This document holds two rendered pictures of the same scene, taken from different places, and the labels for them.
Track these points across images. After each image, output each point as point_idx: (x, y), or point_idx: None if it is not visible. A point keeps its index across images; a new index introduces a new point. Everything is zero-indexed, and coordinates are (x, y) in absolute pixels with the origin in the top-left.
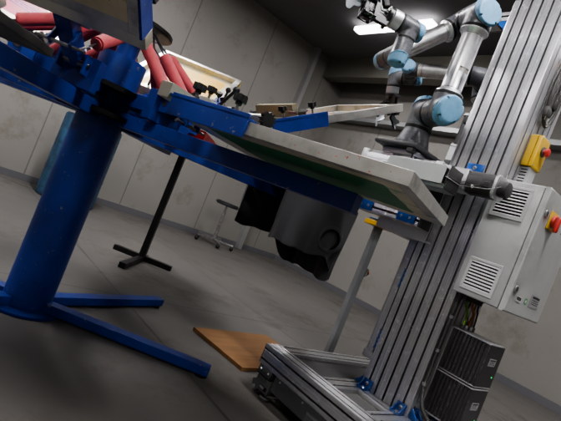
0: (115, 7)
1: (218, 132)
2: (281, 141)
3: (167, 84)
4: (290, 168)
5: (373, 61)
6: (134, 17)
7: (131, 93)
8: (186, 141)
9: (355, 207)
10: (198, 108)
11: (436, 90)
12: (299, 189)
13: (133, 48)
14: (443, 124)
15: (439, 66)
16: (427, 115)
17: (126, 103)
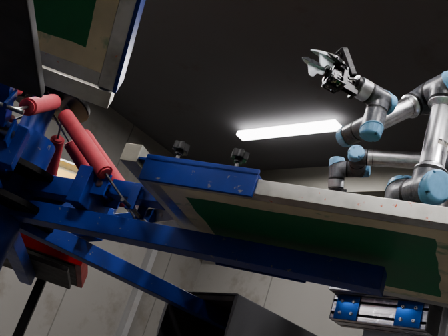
0: (90, 55)
1: (198, 204)
2: (307, 197)
3: (134, 147)
4: None
5: (337, 137)
6: (112, 67)
7: (47, 174)
8: (134, 227)
9: (382, 285)
10: (185, 169)
11: (416, 167)
12: (305, 269)
13: (41, 124)
14: (433, 204)
15: (393, 152)
16: (411, 195)
17: (37, 188)
